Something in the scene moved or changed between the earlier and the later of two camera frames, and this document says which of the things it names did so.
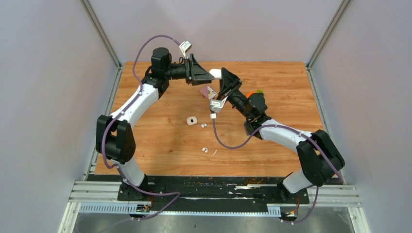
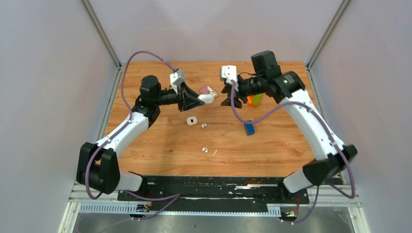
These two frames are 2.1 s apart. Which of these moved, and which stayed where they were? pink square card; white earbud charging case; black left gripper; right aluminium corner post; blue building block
Moved: black left gripper
Stayed: blue building block; right aluminium corner post; pink square card; white earbud charging case
